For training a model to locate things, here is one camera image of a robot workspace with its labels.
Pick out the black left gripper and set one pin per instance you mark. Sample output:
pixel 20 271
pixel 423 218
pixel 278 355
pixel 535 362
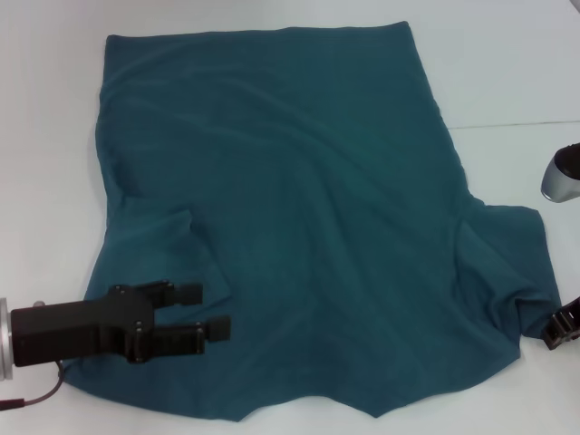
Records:
pixel 77 328

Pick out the blue shirt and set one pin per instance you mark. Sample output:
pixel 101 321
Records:
pixel 294 181

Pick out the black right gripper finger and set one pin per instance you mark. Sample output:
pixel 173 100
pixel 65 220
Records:
pixel 562 328

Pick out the silver left elbow connector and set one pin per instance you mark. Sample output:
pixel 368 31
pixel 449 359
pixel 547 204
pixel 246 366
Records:
pixel 39 303

